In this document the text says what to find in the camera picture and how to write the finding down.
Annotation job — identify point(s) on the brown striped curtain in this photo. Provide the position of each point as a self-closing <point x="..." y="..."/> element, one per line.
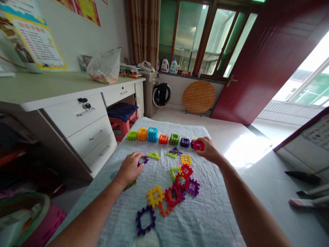
<point x="144" y="33"/>

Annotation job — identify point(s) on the yellow orange block cube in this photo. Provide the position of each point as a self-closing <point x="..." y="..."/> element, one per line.
<point x="142" y="134"/>

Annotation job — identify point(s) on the red plastic block cube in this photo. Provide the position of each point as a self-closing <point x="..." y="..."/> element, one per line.
<point x="198" y="145"/>

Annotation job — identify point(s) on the person's right fingers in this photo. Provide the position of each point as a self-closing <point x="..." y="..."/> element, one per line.
<point x="206" y="141"/>

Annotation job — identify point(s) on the wooden framed window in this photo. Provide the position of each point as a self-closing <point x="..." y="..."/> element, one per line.
<point x="205" y="38"/>

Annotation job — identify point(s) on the person's right thumb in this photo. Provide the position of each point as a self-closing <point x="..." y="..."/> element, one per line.
<point x="203" y="153"/>

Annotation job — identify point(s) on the person's right hand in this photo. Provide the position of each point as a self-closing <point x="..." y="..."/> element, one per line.
<point x="212" y="151"/>

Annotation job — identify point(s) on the green square block tile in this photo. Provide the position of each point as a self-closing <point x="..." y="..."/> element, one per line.
<point x="174" y="172"/>

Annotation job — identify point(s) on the white quilted cloth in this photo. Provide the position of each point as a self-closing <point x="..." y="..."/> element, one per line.
<point x="205" y="213"/>

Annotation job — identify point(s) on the purple detergent bottle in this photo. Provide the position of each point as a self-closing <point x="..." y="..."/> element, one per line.
<point x="164" y="64"/>

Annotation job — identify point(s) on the yellow square block tile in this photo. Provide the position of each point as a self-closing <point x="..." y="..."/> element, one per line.
<point x="155" y="196"/>
<point x="185" y="159"/>

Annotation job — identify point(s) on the person's left fingers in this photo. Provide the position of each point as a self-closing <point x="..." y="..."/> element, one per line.
<point x="137" y="155"/>

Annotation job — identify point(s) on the black keys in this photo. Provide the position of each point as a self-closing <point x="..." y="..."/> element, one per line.
<point x="84" y="103"/>

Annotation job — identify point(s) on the dark red door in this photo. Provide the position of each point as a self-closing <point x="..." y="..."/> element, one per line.
<point x="259" y="67"/>

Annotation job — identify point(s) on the round wooden folding table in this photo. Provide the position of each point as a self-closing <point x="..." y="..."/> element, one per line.
<point x="199" y="97"/>

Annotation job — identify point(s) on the stack of books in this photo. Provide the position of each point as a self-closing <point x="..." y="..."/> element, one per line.
<point x="131" y="74"/>

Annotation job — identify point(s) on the pink basket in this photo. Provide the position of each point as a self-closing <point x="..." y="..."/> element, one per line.
<point x="28" y="221"/>

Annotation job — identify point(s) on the grey washing machine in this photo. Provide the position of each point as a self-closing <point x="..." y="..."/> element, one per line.
<point x="150" y="95"/>

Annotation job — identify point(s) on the blue detergent bottle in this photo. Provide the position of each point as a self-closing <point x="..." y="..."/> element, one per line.
<point x="174" y="66"/>

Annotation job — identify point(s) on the red wall poster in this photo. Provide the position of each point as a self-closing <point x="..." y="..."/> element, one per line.
<point x="87" y="10"/>

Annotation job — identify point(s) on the purple block cube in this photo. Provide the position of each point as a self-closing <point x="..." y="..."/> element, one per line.
<point x="184" y="142"/>

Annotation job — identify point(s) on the large purple frame block tile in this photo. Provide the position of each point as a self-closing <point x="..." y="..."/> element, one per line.
<point x="140" y="221"/>

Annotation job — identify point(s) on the purple green triangle block tile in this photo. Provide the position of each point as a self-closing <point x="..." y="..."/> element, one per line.
<point x="174" y="152"/>

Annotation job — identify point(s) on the red square block tile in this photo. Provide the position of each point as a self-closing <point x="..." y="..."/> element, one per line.
<point x="181" y="180"/>
<point x="172" y="196"/>
<point x="187" y="170"/>

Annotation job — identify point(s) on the lime green block cube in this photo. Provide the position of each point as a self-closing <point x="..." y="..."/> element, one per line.
<point x="132" y="135"/>

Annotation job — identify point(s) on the purple square block tile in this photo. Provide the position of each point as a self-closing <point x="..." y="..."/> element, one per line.
<point x="193" y="187"/>

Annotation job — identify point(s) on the white desk with drawers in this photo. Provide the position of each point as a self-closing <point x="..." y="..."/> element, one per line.
<point x="64" y="108"/>

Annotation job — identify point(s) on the pink stool with blue cushion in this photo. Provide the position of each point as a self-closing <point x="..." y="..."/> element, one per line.
<point x="122" y="113"/>

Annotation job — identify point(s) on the blue block cube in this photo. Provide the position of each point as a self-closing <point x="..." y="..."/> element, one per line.
<point x="152" y="134"/>

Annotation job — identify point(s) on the dark green block cube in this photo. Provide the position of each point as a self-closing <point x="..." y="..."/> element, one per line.
<point x="174" y="139"/>

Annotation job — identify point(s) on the clear plastic bag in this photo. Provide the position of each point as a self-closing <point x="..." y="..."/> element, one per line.
<point x="104" y="68"/>

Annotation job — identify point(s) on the purple plastic block tile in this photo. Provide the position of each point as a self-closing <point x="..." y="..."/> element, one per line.
<point x="143" y="160"/>

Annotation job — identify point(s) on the orange block tile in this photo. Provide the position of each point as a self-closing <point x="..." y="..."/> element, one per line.
<point x="162" y="209"/>

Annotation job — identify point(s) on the person's left hand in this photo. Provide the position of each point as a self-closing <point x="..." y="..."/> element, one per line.
<point x="128" y="168"/>

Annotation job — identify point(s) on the yellow bordered wall poster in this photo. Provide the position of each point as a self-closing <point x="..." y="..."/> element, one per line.
<point x="36" y="38"/>

